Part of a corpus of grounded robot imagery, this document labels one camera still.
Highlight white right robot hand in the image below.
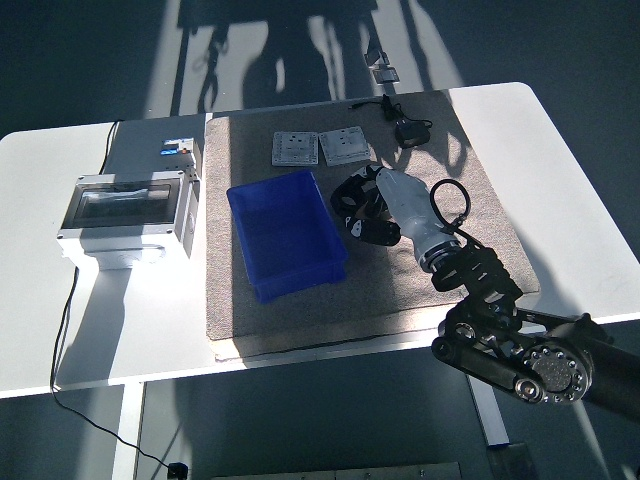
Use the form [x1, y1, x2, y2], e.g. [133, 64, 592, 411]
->
[329, 165, 455, 259]

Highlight black plastic nut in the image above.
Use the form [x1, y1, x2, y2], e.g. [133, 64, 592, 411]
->
[332, 177, 381, 221]

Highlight blue plastic box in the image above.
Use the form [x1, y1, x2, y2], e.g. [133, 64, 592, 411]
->
[226, 168, 350, 305]

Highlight black power adapter plug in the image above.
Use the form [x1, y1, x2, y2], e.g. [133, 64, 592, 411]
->
[393, 118, 432, 150]

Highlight grey square metal plate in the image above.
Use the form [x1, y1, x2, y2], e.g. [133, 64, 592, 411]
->
[317, 124, 374, 167]
[270, 130, 320, 168]

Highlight grey-brown mat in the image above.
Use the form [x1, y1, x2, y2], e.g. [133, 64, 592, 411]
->
[204, 89, 542, 346]

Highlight beige foam underlay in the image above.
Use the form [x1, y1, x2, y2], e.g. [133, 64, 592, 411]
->
[205, 287, 542, 362]

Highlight white table leg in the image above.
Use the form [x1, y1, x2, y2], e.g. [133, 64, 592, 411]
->
[472, 379, 511, 446]
[110, 382, 146, 480]

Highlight circuit breaker with blue label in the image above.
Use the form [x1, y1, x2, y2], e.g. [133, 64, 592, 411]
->
[158, 138, 201, 180]

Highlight dark floor block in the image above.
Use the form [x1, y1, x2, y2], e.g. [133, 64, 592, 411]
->
[487, 442, 534, 480]

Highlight black adapter cord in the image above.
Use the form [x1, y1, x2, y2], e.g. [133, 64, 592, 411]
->
[348, 94, 434, 131]

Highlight small dark floor bracket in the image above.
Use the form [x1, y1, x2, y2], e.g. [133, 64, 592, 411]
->
[364, 42, 392, 69]

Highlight grey enclosure with clear lid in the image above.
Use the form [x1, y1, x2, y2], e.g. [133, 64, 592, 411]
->
[55, 169, 201, 271]

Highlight thin black power cable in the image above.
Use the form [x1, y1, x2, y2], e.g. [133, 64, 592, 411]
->
[48, 119, 174, 469]

